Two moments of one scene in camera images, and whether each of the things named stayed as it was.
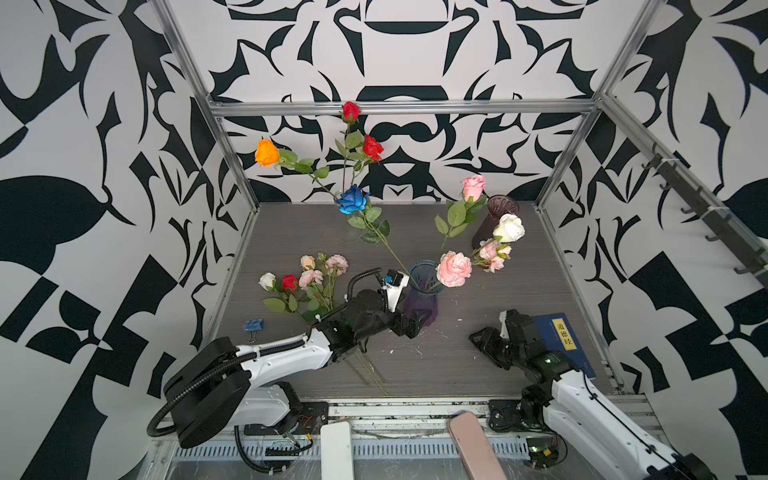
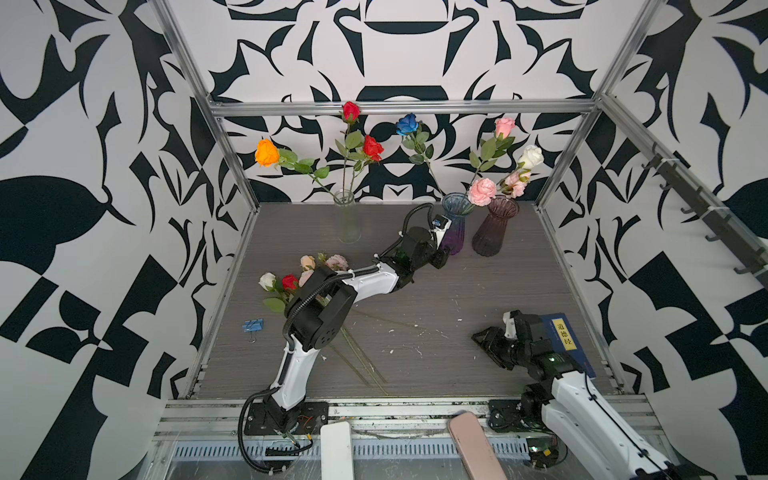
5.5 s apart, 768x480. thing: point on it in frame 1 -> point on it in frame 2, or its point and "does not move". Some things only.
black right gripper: (486, 342) does not move
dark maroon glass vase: (497, 206) does not move
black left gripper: (413, 326) -> (443, 255)
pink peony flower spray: (453, 267) -> (482, 190)
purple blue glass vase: (423, 292) -> (456, 205)
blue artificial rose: (354, 201) -> (414, 138)
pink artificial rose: (460, 212) -> (493, 147)
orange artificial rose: (269, 154) does not move
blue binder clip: (253, 326) does not move
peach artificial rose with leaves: (267, 282) does not move
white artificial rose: (509, 228) -> (531, 156)
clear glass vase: (350, 208) does not move
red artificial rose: (290, 282) does not move
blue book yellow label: (556, 335) does not move
